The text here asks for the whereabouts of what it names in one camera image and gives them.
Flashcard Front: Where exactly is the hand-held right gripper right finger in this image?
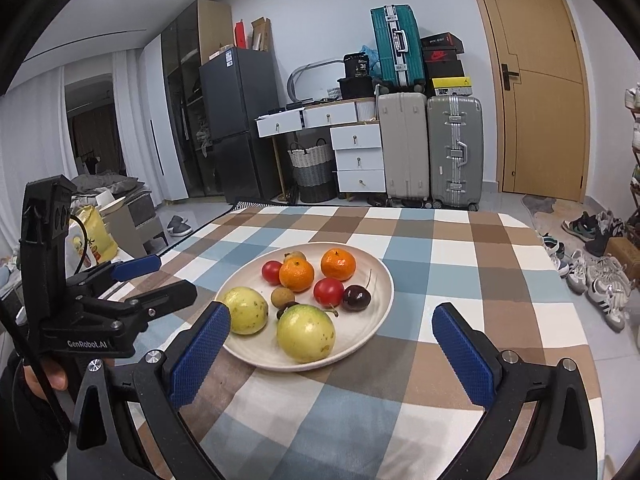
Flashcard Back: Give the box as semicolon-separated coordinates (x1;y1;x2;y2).
432;302;601;480

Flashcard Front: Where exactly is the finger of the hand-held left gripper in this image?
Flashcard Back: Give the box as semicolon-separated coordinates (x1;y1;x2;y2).
66;254;162;295
80;280;199;328

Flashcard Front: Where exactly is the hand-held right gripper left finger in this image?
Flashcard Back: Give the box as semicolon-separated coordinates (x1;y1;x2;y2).
65;301;233;480

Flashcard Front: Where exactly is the yellow guava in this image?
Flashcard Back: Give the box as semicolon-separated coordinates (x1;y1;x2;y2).
221;286;269;336

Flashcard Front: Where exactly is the dark red cherry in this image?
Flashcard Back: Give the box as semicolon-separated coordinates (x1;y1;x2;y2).
342;269;373;312
276;302;340;320

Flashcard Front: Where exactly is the cream round plate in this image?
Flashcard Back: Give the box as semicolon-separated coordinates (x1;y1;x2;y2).
216;242;395;372

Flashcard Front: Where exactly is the yellow-green guava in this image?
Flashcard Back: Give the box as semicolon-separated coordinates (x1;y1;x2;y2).
276;305;336;364

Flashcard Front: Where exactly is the orange mandarin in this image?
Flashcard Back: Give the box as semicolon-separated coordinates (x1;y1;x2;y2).
320;248;357;282
279;257;316;293

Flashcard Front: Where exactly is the person's left forearm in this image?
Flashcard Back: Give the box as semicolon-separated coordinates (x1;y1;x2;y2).
0;350;76;480

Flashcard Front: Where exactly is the person's left hand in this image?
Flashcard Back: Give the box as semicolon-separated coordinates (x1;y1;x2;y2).
20;355;69;396

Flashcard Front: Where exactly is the yellow bag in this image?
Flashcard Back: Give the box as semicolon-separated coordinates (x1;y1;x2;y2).
70;204;119;266

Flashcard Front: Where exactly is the grey bedding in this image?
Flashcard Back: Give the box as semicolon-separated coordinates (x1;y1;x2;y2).
70;172;146;196

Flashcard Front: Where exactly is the white curtain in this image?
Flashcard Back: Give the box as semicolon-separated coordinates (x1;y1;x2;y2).
0;65;68;256
110;50;151;186

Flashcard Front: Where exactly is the pile of sneakers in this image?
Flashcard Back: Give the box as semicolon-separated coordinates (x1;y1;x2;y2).
542;210;633;332

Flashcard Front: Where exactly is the white cabinet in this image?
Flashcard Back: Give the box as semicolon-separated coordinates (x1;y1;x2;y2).
137;34;190;201

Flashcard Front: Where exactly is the woven laundry basket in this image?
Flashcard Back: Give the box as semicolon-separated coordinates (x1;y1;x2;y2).
287;142;336;203

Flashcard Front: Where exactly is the dark grey refrigerator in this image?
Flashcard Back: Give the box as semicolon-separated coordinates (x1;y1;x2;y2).
199;47;283;205

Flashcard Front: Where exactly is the glass door wardrobe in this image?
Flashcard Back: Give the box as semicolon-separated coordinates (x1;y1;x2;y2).
161;0;233;198

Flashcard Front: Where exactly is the brown cardboard box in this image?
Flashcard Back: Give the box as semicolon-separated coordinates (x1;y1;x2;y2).
603;237;640;273

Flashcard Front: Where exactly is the silver suitcase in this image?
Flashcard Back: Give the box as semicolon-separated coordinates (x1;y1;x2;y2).
426;95;484;211

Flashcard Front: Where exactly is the beige suitcase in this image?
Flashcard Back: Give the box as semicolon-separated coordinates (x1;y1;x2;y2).
376;92;431;207

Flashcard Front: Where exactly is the wooden door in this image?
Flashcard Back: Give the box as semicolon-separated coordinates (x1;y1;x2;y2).
462;0;591;196

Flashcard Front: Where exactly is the white desk with drawers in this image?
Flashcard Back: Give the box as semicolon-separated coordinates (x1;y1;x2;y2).
255;99;387;195

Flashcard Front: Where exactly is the oval mirror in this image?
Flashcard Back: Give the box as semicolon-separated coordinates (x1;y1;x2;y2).
287;58;348;106

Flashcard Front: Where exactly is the tall cardboard box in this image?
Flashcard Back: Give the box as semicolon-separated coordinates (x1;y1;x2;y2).
250;17;273;52

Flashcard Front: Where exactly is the yellow and black shoe box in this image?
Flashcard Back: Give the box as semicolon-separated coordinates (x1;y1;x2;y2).
431;76;473;97

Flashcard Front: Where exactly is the black storage box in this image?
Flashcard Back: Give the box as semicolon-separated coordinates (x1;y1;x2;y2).
336;77;376;101

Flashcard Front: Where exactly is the plain black shoe box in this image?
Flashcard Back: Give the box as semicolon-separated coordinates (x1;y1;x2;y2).
425;61;462;79

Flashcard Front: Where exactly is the black printed pouch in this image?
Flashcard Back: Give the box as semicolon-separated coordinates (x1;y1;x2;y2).
344;52;372;80

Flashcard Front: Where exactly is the group of racked shoes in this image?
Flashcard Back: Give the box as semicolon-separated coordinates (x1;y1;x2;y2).
625;87;640;196

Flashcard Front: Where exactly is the black shoe box red stripe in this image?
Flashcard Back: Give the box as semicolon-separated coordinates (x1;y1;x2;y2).
421;33;463;51

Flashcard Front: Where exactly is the teal suitcase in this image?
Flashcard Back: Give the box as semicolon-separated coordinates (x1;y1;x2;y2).
370;5;427;95

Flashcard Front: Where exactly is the black cable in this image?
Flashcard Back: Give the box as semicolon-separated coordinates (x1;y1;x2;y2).
0;305;71;436

